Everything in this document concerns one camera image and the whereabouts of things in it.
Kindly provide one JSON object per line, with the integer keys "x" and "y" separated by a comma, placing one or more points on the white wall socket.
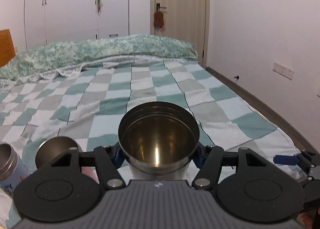
{"x": 282, "y": 70}

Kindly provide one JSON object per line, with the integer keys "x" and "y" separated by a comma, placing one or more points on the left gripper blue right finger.
{"x": 209, "y": 160}

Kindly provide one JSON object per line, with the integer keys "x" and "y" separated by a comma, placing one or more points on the white built-in wardrobe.
{"x": 52, "y": 21}

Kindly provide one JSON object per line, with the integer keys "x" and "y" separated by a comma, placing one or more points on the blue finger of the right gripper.
{"x": 286, "y": 160}

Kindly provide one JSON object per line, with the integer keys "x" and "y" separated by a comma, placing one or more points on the blue printed steel cup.
{"x": 12, "y": 169}

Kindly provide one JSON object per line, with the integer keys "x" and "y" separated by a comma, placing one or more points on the green floral quilt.
{"x": 68, "y": 58}

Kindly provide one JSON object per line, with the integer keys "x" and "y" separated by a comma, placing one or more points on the silver steel cup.
{"x": 158, "y": 139}

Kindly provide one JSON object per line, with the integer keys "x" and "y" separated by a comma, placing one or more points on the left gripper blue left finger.
{"x": 108, "y": 159}

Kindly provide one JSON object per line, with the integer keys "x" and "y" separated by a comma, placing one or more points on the wooden headboard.
{"x": 7, "y": 50}

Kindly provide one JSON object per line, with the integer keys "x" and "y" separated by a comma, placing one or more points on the black door handle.
{"x": 159, "y": 7}

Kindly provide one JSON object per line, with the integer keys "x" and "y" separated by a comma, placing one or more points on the beige wooden door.
{"x": 186, "y": 20}

